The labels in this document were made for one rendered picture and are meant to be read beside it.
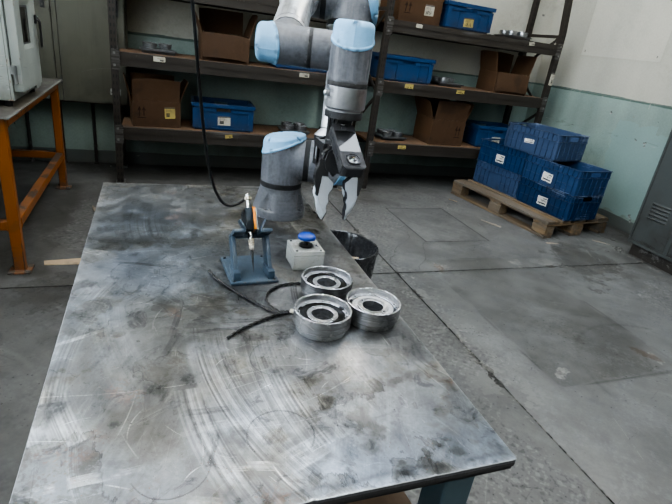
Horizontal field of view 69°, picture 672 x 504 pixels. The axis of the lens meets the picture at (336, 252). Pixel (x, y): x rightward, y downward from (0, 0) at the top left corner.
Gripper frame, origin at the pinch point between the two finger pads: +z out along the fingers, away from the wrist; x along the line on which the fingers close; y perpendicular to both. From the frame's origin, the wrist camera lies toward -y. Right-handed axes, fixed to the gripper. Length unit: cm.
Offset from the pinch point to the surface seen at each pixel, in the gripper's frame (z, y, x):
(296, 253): 11.9, 7.4, 4.8
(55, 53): 6, 366, 104
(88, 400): 16, -28, 43
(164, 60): 0, 329, 26
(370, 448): 16.1, -44.1, 7.8
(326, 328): 12.9, -20.7, 6.8
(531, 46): -48, 330, -305
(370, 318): 13.0, -18.6, -2.3
